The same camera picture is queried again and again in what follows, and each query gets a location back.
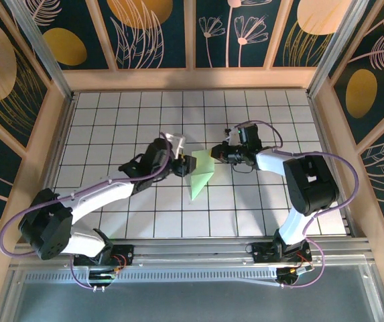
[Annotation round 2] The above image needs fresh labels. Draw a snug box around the white grid mat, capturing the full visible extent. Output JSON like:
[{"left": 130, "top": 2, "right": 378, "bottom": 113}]
[{"left": 40, "top": 90, "right": 350, "bottom": 239}]

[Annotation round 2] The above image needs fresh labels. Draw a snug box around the small black electronics module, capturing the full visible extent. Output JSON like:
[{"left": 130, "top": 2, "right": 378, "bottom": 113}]
[
  {"left": 275, "top": 264, "right": 315, "bottom": 286},
  {"left": 87, "top": 264, "right": 127, "bottom": 290}
]

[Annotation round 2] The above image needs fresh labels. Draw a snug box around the grey metal panel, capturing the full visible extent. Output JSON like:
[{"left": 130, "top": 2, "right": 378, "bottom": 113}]
[{"left": 9, "top": 263, "right": 384, "bottom": 322}]

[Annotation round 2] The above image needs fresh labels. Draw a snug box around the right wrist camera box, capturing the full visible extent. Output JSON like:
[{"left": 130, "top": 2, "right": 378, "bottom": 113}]
[{"left": 225, "top": 123, "right": 263, "bottom": 147}]

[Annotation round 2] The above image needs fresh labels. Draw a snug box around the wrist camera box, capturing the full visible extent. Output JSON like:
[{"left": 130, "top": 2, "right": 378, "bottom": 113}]
[
  {"left": 225, "top": 123, "right": 263, "bottom": 147},
  {"left": 159, "top": 131, "right": 186, "bottom": 159}
]

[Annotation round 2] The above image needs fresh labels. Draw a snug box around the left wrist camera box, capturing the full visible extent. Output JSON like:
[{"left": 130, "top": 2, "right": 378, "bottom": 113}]
[{"left": 159, "top": 131, "right": 186, "bottom": 159}]

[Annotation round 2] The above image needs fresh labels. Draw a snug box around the aluminium extrusion rail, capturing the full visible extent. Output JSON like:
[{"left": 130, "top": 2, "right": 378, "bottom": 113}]
[{"left": 12, "top": 237, "right": 373, "bottom": 269}]

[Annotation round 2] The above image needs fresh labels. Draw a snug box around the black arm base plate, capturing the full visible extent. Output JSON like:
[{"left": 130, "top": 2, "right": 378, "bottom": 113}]
[
  {"left": 73, "top": 244, "right": 135, "bottom": 268},
  {"left": 251, "top": 241, "right": 313, "bottom": 264}
]

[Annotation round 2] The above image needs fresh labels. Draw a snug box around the grey slotted cable duct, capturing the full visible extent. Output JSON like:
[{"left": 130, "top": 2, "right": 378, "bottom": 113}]
[{"left": 23, "top": 268, "right": 279, "bottom": 284}]

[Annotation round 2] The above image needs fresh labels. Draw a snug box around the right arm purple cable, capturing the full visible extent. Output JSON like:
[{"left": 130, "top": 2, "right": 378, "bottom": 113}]
[{"left": 233, "top": 119, "right": 360, "bottom": 290}]

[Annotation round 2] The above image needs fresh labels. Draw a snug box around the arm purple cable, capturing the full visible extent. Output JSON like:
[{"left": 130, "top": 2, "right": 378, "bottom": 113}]
[
  {"left": 233, "top": 119, "right": 360, "bottom": 290},
  {"left": 0, "top": 132, "right": 176, "bottom": 292}
]

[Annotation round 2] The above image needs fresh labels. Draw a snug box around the white flat cable strip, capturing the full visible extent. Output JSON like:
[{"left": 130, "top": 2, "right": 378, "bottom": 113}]
[{"left": 235, "top": 275, "right": 285, "bottom": 288}]

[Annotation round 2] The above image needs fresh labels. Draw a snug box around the aluminium corner post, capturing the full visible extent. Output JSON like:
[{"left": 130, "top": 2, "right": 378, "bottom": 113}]
[
  {"left": 306, "top": 0, "right": 371, "bottom": 99},
  {"left": 3, "top": 0, "right": 76, "bottom": 101}
]

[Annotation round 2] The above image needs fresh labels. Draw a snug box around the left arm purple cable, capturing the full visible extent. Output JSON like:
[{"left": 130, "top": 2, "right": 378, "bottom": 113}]
[{"left": 0, "top": 132, "right": 176, "bottom": 292}]

